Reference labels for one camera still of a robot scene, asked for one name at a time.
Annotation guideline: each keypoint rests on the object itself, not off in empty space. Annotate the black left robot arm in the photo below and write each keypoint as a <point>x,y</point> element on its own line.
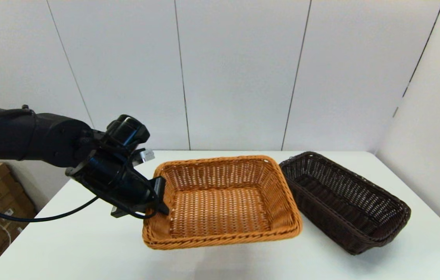
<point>49,136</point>

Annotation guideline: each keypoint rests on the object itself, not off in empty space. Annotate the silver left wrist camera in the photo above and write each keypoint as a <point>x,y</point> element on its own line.
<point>146,155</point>

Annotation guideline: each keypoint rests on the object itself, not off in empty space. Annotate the orange wicker basket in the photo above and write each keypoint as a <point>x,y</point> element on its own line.
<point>224,202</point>

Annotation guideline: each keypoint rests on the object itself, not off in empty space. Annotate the dark brown wicker basket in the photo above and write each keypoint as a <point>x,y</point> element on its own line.
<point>352,206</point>

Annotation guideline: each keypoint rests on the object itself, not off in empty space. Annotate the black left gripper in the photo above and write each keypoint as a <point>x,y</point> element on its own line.
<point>107,175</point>

